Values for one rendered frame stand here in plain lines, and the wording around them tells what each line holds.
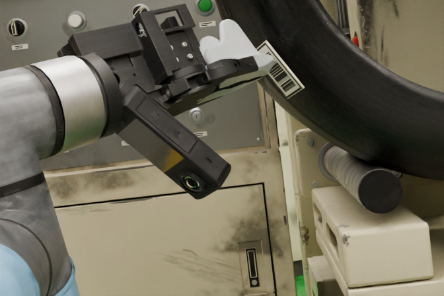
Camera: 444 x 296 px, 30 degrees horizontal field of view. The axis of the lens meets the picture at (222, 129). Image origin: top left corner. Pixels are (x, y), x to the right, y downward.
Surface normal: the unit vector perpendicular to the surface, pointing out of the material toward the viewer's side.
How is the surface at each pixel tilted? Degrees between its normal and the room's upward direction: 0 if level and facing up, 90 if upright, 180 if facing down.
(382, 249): 90
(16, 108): 78
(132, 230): 90
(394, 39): 90
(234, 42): 70
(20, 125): 96
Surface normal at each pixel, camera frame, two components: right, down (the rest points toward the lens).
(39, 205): 0.82, -0.22
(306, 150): -0.02, 0.06
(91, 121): 0.66, 0.39
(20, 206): 0.59, -0.13
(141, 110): 0.49, -0.34
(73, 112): 0.66, 0.11
